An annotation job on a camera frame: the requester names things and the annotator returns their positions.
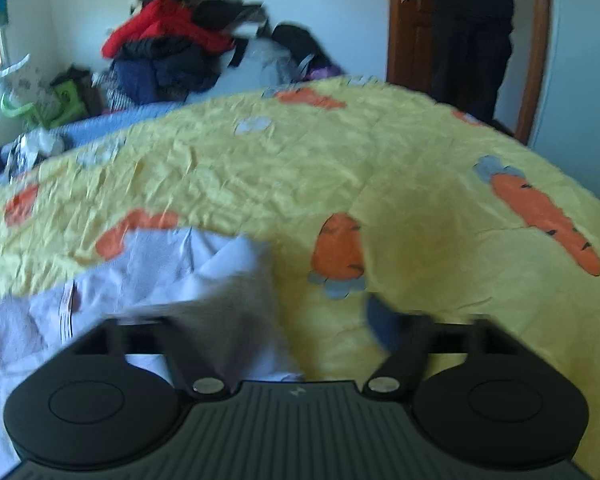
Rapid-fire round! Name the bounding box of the light lavender shirt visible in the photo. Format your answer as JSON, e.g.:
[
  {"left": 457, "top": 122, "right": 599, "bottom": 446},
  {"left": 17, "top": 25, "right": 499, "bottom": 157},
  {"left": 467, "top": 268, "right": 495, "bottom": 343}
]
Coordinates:
[{"left": 0, "top": 228, "right": 302, "bottom": 478}]

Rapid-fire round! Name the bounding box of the dark navy clothes pile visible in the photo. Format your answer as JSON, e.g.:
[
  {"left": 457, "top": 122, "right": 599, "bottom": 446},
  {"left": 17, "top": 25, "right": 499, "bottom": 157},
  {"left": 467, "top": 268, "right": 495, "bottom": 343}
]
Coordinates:
[{"left": 111, "top": 36, "right": 219, "bottom": 105}]

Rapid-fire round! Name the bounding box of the person in black clothes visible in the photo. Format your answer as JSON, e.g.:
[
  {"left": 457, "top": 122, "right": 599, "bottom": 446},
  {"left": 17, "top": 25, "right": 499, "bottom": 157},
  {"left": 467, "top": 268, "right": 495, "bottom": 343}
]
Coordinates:
[{"left": 431, "top": 0, "right": 515, "bottom": 124}]

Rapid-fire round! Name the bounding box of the yellow carrot print bedsheet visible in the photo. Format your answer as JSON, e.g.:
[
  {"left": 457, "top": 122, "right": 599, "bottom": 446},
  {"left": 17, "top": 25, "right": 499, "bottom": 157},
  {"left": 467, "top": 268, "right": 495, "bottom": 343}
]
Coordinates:
[{"left": 0, "top": 78, "right": 600, "bottom": 479}]

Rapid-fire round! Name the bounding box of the blue knitted blanket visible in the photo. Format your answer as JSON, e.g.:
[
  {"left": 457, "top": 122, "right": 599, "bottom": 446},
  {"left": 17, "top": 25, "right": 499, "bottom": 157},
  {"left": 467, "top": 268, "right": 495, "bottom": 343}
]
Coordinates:
[{"left": 52, "top": 103, "right": 183, "bottom": 148}]

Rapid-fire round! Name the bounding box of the black bag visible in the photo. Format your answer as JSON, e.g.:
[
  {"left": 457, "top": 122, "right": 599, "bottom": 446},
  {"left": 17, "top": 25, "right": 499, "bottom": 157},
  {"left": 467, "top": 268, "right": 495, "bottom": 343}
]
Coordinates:
[{"left": 271, "top": 23, "right": 341, "bottom": 80}]

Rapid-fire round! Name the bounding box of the red knit garment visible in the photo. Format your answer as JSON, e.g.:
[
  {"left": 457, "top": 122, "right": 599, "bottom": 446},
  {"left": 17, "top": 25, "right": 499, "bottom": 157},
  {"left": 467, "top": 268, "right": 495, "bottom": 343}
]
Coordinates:
[{"left": 100, "top": 0, "right": 234, "bottom": 58}]

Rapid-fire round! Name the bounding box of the brown wooden door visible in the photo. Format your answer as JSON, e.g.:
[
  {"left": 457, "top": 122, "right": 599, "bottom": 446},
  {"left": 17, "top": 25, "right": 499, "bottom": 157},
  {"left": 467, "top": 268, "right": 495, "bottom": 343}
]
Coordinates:
[{"left": 387, "top": 0, "right": 552, "bottom": 144}]

